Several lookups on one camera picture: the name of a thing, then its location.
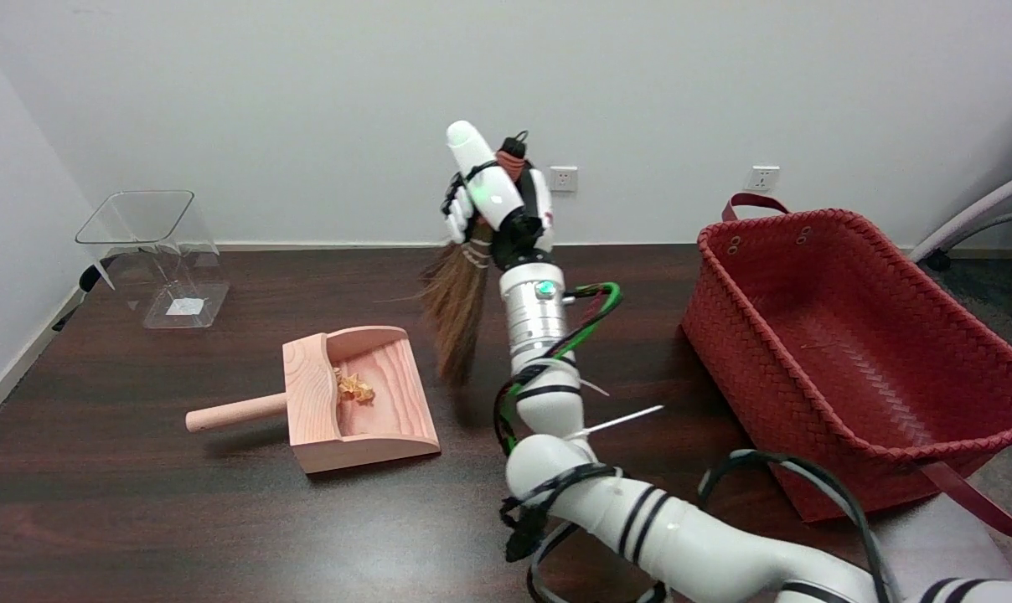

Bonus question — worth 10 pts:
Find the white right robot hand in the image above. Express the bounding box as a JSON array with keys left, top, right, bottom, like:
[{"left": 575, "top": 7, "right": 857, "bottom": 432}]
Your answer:
[{"left": 439, "top": 121, "right": 555, "bottom": 271}]

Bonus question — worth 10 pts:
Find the small straw hand broom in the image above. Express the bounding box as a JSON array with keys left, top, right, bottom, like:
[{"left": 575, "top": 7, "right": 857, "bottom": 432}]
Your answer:
[{"left": 389, "top": 130, "right": 530, "bottom": 388}]

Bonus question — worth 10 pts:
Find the wooden dustpan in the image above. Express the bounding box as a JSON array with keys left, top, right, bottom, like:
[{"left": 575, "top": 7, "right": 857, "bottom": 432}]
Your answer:
[{"left": 185, "top": 326, "right": 441, "bottom": 475}]

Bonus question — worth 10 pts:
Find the clear plastic container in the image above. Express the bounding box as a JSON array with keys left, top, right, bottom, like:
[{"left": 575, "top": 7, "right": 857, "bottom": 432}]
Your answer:
[{"left": 75, "top": 190, "right": 230, "bottom": 329}]

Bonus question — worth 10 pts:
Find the red woven basket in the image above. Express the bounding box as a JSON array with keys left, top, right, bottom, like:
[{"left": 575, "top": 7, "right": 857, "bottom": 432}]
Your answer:
[{"left": 680, "top": 193, "right": 1012, "bottom": 541}]

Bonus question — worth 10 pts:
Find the black bar object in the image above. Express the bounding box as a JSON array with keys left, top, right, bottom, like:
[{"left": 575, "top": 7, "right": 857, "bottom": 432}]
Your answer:
[{"left": 52, "top": 254, "right": 121, "bottom": 332}]

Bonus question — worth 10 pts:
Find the green and black cable bundle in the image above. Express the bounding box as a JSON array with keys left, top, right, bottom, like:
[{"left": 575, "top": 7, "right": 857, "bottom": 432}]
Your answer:
[{"left": 493, "top": 281, "right": 670, "bottom": 603}]

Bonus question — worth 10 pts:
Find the black cable loop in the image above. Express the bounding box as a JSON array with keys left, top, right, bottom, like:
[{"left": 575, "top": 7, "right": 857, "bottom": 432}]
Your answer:
[{"left": 697, "top": 450, "right": 901, "bottom": 603}]

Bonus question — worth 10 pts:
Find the gray chair frame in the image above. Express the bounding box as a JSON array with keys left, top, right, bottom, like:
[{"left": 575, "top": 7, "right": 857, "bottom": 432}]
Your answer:
[{"left": 906, "top": 163, "right": 1012, "bottom": 271}]

